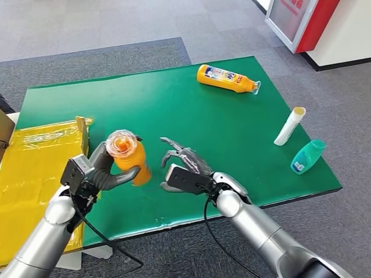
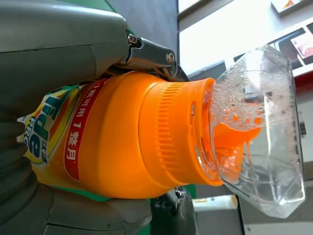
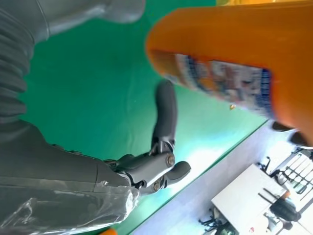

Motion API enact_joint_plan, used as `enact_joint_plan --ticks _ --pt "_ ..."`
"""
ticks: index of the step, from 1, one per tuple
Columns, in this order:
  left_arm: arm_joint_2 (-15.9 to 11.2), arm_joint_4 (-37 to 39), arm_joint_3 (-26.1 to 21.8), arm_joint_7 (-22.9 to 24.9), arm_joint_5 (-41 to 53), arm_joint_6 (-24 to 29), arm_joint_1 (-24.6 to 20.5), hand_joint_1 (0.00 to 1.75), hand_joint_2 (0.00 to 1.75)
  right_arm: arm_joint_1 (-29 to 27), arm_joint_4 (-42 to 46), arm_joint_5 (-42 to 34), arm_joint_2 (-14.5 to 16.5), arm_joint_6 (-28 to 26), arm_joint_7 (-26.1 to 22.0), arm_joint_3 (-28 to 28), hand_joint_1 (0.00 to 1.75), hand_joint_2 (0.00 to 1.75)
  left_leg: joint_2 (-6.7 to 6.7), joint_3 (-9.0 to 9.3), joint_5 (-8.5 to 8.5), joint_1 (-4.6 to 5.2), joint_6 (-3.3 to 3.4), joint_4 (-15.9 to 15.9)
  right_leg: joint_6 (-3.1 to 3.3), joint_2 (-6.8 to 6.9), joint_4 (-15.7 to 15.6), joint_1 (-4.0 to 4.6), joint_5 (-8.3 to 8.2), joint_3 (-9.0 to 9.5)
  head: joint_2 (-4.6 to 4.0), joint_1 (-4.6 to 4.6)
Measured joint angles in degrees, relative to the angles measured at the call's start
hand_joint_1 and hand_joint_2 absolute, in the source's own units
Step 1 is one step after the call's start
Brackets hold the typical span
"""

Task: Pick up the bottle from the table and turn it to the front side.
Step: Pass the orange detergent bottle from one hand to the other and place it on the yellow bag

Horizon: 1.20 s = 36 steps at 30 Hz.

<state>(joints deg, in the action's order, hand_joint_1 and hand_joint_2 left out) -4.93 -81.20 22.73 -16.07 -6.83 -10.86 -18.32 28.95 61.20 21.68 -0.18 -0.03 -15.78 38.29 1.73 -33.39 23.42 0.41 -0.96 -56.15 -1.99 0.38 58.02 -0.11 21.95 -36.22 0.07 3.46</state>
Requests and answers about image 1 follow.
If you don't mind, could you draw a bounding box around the red white sign stand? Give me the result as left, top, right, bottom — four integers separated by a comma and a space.
264, 0, 342, 54

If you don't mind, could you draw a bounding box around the yellow taped cardboard box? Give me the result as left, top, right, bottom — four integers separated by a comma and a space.
0, 116, 101, 268

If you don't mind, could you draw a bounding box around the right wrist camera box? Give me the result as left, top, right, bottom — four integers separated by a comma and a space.
165, 163, 215, 196

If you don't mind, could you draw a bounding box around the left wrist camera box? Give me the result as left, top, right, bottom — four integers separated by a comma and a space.
60, 154, 96, 196

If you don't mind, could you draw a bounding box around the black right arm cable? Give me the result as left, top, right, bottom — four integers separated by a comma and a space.
203, 195, 263, 278

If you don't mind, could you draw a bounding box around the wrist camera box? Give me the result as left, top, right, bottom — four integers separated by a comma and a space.
60, 154, 96, 196
165, 163, 215, 196

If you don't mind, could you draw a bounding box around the white tube bottle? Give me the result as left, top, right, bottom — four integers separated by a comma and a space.
274, 107, 307, 147

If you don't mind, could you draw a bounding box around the orange bottle with clear cap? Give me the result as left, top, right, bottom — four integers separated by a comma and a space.
196, 64, 261, 96
105, 129, 152, 187

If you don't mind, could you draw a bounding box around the teal green bottle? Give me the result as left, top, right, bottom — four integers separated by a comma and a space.
290, 138, 327, 176

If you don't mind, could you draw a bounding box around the white cabinet with black base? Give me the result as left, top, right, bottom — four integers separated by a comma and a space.
301, 0, 371, 72

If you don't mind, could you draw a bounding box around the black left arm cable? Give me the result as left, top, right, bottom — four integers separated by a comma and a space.
69, 191, 144, 278

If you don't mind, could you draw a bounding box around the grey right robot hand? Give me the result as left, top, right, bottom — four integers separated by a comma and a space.
159, 137, 215, 193

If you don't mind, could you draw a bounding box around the brown cardboard piece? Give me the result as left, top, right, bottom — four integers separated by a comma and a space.
0, 109, 16, 164

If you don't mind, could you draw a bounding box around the green table mat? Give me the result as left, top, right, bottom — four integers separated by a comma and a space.
16, 56, 344, 248

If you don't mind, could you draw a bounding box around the white table foot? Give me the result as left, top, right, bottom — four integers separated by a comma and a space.
54, 245, 113, 272

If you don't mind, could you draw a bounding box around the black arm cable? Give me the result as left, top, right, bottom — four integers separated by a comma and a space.
69, 191, 144, 278
203, 195, 263, 278

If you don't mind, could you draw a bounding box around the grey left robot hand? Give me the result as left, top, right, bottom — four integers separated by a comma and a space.
88, 142, 141, 192

